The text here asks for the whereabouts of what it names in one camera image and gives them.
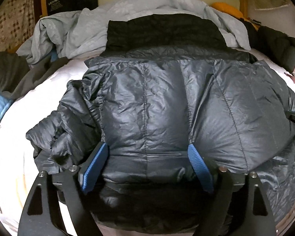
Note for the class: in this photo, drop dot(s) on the dark grey puffer jacket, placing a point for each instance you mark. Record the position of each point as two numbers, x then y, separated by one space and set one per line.
167 117

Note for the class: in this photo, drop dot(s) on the orange pillow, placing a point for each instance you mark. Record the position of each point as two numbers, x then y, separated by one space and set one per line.
228 9

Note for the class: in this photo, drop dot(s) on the light blue floral duvet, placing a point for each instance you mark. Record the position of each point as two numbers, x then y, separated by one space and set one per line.
75 33

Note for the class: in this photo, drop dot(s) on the black coat on bed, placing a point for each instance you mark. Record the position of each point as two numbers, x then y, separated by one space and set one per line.
276 45

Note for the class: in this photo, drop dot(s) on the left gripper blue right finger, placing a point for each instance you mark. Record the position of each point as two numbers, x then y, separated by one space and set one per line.
237 200

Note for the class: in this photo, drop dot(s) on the dark green garment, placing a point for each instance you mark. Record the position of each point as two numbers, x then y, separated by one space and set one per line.
17 78

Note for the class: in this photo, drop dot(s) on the brown checkered curtain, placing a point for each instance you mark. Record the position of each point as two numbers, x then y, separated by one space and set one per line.
17 22

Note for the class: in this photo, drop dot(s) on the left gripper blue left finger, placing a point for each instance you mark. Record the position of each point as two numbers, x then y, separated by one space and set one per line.
41 214

